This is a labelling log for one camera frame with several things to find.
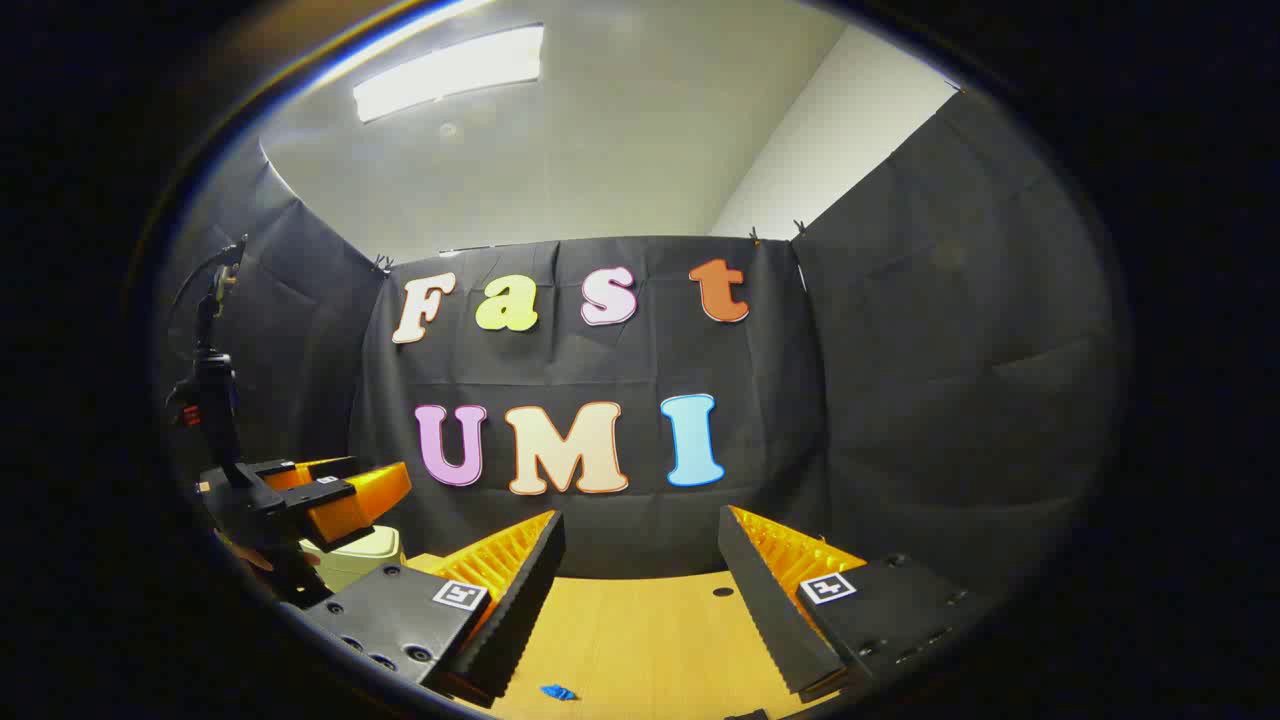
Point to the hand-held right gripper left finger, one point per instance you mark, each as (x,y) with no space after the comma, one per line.
(520,600)

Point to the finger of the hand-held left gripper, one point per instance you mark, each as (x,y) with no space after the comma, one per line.
(360,495)
(300,470)

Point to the ceiling light panel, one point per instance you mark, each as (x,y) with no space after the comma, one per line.
(450,72)

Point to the green desktop garbage bin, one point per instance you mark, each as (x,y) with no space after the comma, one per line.
(360,562)

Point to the wooden desktop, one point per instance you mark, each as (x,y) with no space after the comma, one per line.
(640,640)

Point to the black backdrop cloth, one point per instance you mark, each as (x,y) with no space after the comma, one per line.
(900,400)

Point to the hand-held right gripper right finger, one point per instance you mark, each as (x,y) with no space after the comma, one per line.
(770,610)

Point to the blue paper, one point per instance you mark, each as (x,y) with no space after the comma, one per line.
(558,692)

